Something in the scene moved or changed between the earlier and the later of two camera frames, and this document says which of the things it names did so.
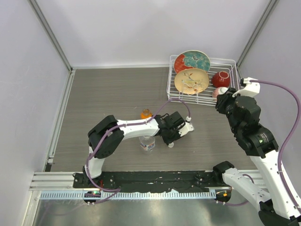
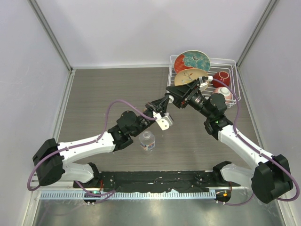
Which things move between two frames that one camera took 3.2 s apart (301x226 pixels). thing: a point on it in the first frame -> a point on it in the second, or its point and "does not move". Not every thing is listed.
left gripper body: [172, 136] -> [151, 108]
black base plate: [152, 180] does not move
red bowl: [221, 79] does not move
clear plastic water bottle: [147, 142] does not move
